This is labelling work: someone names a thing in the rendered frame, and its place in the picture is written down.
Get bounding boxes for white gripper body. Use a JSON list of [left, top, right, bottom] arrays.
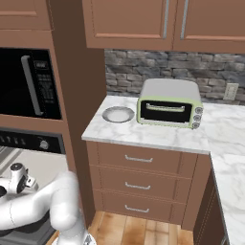
[[25, 176, 40, 192]]

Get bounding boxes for silver oven knob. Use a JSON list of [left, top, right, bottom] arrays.
[[38, 139, 50, 151]]

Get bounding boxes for black built-in oven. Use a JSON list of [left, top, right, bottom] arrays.
[[0, 126, 70, 245]]

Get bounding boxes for black microwave oven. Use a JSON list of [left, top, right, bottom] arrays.
[[0, 47, 63, 122]]

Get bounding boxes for white round plate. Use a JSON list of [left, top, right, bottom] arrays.
[[101, 105, 135, 123]]

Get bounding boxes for green and grey toaster oven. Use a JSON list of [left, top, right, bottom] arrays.
[[136, 78, 205, 130]]

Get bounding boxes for brown drawer front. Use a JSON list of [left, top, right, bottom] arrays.
[[97, 168, 180, 203], [96, 142, 183, 175], [100, 192, 175, 223]]

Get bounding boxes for brown cupboard door above microwave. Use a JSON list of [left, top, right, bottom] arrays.
[[0, 0, 54, 32]]

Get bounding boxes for dark brown base cupboard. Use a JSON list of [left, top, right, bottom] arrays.
[[192, 167, 232, 245]]

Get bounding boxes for grey microwave door handle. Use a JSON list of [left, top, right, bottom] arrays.
[[20, 55, 45, 117]]

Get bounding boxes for silver drawer handle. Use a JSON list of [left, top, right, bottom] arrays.
[[123, 204, 150, 214], [124, 154, 154, 164], [124, 181, 152, 191]]

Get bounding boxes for pale toaster oven door handle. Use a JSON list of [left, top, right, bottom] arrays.
[[145, 102, 187, 113]]

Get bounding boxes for brown wall cupboard door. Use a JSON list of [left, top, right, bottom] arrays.
[[81, 0, 175, 52], [172, 0, 245, 55]]

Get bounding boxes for silver cupboard door handle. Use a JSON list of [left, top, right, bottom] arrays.
[[180, 0, 189, 40], [163, 0, 170, 40]]

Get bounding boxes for beige wall socket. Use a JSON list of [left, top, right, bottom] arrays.
[[222, 82, 240, 101]]

